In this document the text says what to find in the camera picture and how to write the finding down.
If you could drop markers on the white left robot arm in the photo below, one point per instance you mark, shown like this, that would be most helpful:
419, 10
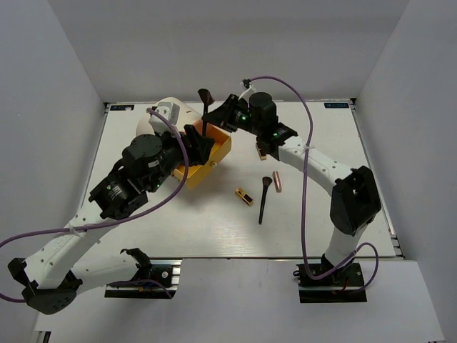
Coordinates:
54, 276

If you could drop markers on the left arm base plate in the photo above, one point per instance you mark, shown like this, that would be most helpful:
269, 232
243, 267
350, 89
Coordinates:
160, 283

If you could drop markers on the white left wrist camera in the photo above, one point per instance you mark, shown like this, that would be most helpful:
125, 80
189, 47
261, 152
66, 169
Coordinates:
169, 111

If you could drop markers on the black gold square lipstick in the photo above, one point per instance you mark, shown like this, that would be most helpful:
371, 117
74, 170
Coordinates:
261, 153

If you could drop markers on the black fan makeup brush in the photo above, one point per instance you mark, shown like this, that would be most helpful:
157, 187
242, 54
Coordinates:
207, 100

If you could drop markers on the blue table logo sticker right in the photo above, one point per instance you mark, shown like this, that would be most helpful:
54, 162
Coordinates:
336, 105

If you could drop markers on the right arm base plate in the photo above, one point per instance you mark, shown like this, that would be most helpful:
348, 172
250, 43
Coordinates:
341, 288

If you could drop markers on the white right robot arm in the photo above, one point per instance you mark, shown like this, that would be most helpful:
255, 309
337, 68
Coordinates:
355, 200

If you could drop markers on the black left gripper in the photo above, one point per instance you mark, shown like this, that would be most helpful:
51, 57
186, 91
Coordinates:
201, 146

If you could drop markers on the blue table logo sticker left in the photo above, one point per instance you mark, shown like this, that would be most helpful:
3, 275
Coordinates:
122, 107

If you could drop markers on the gold patterned square lipstick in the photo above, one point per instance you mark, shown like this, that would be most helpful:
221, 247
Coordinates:
246, 198

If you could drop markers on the blue table logo sticker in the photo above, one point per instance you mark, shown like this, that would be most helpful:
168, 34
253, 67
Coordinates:
122, 107
336, 105

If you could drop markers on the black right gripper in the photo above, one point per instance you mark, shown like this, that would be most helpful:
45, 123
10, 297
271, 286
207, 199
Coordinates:
223, 115

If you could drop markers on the rose gold lipstick tube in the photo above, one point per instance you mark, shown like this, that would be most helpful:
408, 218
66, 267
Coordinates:
277, 181

